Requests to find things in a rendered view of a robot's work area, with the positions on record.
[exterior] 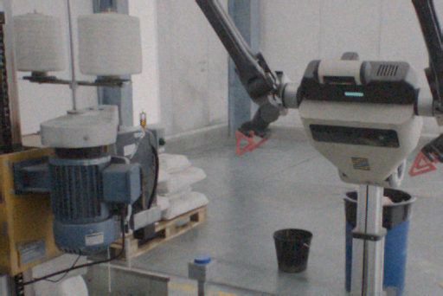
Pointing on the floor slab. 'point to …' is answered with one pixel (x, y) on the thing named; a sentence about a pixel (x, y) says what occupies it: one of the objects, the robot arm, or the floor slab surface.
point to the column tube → (12, 134)
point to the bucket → (292, 249)
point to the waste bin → (393, 253)
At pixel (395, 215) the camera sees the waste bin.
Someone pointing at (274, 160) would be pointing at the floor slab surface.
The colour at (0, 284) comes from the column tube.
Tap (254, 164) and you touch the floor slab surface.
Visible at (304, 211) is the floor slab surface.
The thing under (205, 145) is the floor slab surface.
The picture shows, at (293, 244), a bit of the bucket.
